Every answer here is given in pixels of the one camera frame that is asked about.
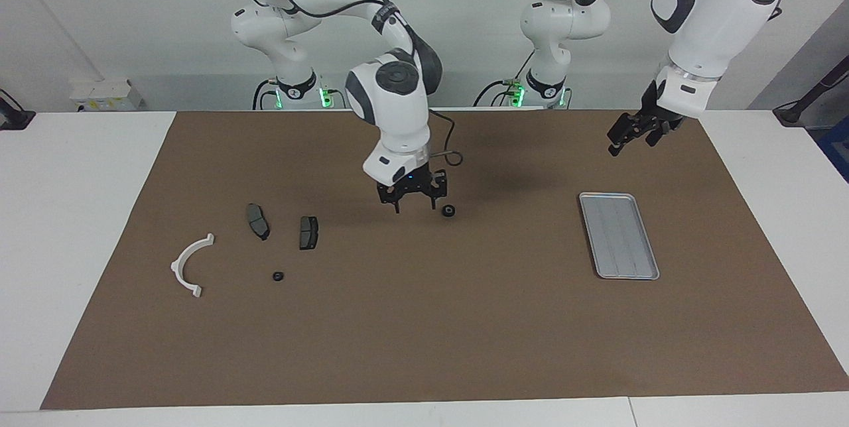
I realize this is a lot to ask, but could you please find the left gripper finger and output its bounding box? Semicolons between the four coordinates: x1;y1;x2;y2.
607;111;648;157
645;117;685;147

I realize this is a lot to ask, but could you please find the white wall socket box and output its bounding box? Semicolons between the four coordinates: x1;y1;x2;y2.
70;79;146;113

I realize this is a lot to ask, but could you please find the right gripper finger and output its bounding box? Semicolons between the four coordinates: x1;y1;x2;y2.
428;170;448;210
376;183;407;214

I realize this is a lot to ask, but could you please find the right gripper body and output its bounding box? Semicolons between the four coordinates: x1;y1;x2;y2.
390;164;436;202

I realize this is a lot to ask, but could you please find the silver metal tray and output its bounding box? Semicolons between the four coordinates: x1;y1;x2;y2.
579;192;661;280

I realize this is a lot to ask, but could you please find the black stand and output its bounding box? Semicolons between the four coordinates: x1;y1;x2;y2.
0;89;36;131
773;54;849;128

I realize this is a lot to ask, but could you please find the black cable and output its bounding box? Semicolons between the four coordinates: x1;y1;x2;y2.
428;108;464;167

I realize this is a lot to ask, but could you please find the dark grey brake pad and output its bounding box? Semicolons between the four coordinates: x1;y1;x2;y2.
299;216;320;251
246;204;271;241

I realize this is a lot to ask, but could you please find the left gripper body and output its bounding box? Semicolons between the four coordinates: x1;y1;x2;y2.
639;80;667;125

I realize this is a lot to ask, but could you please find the white curved plastic bracket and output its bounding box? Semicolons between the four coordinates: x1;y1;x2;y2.
170;233;216;299

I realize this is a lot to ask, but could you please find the blue crate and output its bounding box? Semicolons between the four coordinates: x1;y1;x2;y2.
817;115;849;184

